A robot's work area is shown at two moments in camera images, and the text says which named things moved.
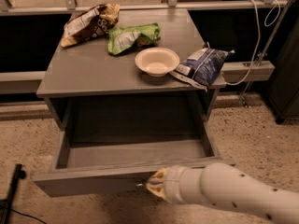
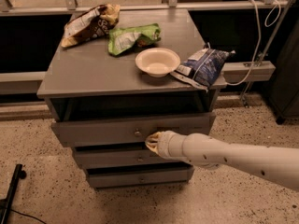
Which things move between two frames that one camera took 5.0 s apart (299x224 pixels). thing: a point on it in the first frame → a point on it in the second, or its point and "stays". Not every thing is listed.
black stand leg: [6, 203] stays
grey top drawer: [114, 152] → [129, 119]
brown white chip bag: [90, 23] stays
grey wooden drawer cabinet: [122, 80] stays
